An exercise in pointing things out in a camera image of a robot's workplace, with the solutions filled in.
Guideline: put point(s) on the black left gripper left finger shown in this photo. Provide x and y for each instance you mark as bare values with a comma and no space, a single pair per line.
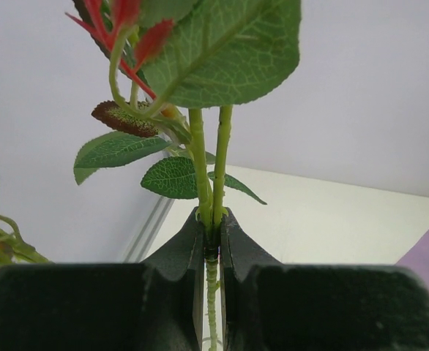
156,304

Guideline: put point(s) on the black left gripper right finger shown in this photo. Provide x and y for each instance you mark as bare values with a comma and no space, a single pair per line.
270,305

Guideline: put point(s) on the left aluminium frame post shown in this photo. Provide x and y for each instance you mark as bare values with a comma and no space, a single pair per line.
145,233

